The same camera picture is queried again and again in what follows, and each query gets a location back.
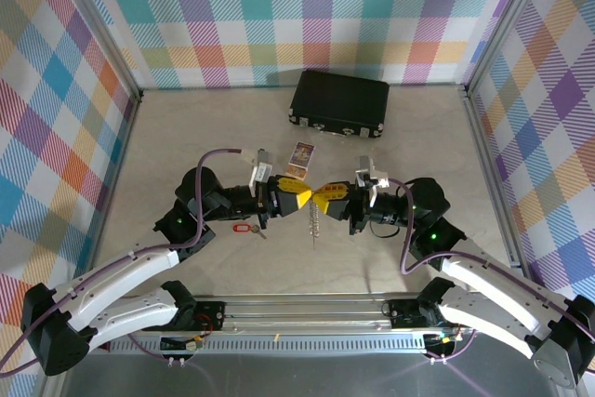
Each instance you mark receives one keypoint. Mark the key with red tag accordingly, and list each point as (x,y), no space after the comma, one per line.
(241,228)

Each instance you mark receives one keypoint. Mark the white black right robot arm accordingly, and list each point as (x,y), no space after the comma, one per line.
(488,276)

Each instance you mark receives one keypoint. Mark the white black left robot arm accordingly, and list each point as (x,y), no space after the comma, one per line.
(130,267)

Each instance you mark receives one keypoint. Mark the small printed card box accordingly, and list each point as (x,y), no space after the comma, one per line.
(301,157)

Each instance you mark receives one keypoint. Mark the black hard case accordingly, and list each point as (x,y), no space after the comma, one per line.
(339,99)

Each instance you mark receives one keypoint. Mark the perforated metal strip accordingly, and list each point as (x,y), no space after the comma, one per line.
(302,345)

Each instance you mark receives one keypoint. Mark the brushed metal front panel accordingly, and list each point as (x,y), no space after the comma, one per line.
(302,374)

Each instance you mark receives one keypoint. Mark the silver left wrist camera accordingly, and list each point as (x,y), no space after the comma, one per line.
(264,167)

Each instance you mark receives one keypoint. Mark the aluminium frame side rail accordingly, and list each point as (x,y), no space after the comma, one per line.
(490,160)
(122,160)

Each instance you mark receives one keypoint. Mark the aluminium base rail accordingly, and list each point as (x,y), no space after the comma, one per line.
(302,313)

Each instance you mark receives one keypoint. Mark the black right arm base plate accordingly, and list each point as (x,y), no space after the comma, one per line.
(402,315)

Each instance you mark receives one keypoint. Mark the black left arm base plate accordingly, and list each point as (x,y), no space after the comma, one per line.
(211,315)

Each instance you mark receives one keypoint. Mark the aluminium frame post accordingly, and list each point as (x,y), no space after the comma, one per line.
(506,20)
(102,25)

